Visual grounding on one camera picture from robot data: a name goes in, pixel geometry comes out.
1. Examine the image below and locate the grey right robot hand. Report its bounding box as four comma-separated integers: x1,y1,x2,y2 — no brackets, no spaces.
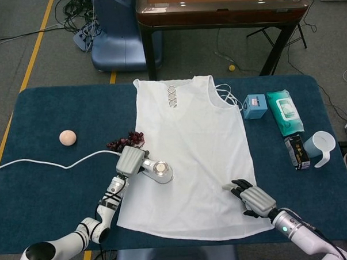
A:
221,177,278,220

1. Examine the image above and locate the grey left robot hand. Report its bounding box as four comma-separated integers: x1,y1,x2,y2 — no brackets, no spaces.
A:
115,144,152,178

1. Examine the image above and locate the white handheld steamer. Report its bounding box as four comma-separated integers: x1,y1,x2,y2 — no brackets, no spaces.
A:
139,156,175,186

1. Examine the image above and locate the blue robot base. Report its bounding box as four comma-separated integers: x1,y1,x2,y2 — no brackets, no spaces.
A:
89,0,165,74

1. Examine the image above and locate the blue own robot base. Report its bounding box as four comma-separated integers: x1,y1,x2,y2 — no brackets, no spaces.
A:
115,243,239,260

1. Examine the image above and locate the dark grape bunch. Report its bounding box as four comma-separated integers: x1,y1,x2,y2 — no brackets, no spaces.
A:
106,130,148,150

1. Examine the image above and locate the white sleeveless shirt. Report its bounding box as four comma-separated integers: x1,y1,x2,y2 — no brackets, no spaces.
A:
110,72,275,245

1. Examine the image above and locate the black box gold print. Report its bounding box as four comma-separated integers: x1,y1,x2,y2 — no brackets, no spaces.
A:
283,134,312,173

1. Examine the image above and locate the beige round peach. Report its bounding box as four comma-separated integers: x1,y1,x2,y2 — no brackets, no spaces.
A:
58,129,78,148

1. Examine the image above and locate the translucent plastic measuring jug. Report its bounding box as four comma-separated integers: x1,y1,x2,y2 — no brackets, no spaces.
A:
303,130,338,169

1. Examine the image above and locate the green wet wipes pack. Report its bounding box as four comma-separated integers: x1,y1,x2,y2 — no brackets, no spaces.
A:
266,89,306,138

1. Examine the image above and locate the light blue cardboard box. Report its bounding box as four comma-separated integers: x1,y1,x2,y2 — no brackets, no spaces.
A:
242,93,269,121

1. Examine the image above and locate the white power strip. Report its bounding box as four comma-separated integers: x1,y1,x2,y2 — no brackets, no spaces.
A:
72,23,102,52

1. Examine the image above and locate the brown mahjong table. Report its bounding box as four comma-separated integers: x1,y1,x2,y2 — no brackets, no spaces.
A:
135,0,313,82

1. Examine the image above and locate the white power cord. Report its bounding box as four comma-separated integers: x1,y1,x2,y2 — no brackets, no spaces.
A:
0,149,124,173

